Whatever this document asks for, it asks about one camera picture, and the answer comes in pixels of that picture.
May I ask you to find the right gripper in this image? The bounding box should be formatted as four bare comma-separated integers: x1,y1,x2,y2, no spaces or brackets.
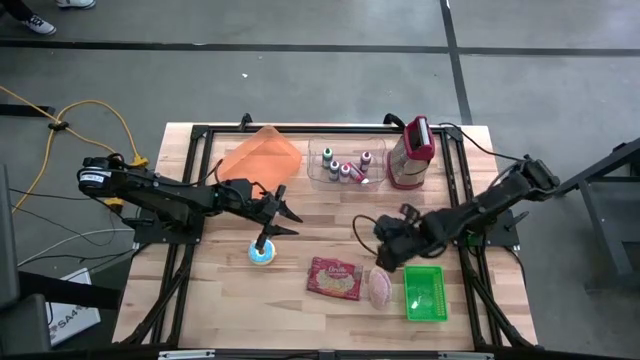
375,217,426,275

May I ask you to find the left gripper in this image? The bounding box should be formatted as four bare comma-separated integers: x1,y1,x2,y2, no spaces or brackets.
230,180,304,251

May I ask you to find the pink sugared toy bun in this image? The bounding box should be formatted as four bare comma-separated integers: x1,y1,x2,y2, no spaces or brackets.
367,266,394,310

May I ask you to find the blue iced toy donut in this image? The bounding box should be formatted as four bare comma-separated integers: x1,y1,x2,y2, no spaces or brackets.
248,238,278,267

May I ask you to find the green plastic basket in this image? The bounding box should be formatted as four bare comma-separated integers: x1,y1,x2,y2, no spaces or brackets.
403,264,449,322

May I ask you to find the red popcorn packet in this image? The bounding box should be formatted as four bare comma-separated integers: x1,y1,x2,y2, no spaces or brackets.
306,253,364,301

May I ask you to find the orange food colouring bottle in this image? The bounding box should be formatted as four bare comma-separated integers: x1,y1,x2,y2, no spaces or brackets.
348,161,372,186

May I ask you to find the orange translucent plastic tray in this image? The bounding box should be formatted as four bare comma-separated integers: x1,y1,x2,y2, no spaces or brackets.
215,124,304,199

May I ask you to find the clear plastic bin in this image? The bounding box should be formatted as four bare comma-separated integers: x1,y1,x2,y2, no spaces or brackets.
305,137,389,193

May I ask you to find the black metal stand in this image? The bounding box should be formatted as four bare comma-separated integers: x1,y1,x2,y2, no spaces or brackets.
551,137,640,294

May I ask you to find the black slanted bar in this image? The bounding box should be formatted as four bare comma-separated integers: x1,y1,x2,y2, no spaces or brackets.
18,271,123,312

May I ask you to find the white printed box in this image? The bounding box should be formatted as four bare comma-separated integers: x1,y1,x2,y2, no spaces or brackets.
45,268,102,347

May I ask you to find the black flat floor bar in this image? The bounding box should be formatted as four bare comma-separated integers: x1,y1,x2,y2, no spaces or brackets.
0,103,55,118

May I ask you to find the dark grey equipment cabinet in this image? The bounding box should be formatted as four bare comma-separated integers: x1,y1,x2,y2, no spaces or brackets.
0,164,54,359

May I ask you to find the person's leg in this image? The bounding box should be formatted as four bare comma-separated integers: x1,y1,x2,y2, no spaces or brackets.
0,0,34,22

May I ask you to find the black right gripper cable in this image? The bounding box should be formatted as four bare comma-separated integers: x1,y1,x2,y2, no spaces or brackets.
351,213,389,257

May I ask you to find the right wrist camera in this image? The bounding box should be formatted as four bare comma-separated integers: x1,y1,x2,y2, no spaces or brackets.
398,202,422,225

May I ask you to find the black aluminium table frame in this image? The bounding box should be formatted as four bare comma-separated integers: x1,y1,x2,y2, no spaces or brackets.
119,122,539,351

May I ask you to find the silver metal bracket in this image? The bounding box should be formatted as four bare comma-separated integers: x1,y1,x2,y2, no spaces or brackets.
157,349,217,360
437,351,495,360

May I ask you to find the steel box grater red handle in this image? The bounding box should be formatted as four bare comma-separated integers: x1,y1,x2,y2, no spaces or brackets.
387,115,436,191

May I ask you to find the yellow extension cable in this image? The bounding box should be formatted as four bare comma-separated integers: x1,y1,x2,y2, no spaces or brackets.
49,98,150,171
0,84,126,214

